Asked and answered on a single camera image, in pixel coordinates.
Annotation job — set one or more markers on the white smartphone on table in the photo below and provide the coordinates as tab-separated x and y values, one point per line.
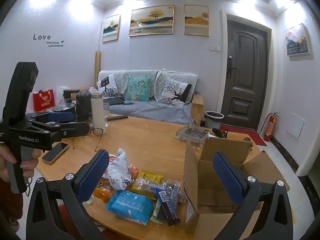
52	155

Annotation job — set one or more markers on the black remote control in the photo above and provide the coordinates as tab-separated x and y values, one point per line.
118	117

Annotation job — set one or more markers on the black cylindrical canister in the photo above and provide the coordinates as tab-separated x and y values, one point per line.
83	106

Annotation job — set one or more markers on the left small painting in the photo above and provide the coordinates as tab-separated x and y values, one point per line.
111	28

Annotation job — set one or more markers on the glass ashtray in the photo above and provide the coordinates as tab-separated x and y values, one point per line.
193	134

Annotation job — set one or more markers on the clear barcode snack packet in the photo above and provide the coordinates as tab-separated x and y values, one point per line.
172	190

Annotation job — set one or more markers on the red fire extinguisher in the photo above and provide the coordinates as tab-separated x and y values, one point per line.
270	122

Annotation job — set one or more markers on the right golden painting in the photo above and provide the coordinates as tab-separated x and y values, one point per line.
196	20

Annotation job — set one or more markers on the wooden side cabinet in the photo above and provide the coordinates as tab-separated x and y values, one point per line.
197	107

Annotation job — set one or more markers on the large landscape painting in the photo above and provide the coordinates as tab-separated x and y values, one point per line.
157	20

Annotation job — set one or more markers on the white oat snack bag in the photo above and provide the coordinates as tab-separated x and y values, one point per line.
118	172

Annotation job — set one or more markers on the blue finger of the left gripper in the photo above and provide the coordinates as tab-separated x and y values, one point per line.
51	116

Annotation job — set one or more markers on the blue wet wipes pack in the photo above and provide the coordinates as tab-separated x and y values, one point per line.
130	206

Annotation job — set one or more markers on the green dark snack packet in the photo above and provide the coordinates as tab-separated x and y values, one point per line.
164	212

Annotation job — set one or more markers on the white wall panel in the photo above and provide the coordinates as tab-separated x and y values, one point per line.
295	125

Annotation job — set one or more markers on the orange snack bag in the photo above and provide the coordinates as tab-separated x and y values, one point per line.
104	191

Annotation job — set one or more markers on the dark brown door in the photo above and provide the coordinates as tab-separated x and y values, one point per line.
246	75

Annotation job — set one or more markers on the teal tree cushion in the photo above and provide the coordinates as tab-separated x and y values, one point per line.
138	88

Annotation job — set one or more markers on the white thermos bottle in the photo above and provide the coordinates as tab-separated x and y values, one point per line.
98	115

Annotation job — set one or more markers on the yellow snack packet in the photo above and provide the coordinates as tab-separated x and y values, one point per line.
145	183

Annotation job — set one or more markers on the white black tree cushion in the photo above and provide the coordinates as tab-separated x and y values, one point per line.
174	92

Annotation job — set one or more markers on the red gift bag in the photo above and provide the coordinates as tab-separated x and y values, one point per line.
43	100

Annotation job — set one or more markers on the side wall canvas painting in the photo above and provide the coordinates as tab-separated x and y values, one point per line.
297	41

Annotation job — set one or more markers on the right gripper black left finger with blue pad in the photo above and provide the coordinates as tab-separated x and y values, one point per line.
44	220

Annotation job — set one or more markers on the grey sofa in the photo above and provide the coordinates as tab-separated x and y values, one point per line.
151	109

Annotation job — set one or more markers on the black eyeglasses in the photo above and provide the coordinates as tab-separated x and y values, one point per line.
98	132

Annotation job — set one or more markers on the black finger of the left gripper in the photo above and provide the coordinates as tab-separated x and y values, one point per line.
65	130

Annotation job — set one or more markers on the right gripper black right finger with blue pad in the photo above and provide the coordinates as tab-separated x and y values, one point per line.
275	218

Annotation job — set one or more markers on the grey trash bin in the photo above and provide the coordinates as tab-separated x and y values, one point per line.
213	119

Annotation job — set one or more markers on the brown cardboard box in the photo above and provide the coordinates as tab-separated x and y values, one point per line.
209	207

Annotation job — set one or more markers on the white red print cushion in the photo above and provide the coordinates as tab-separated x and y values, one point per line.
107	86

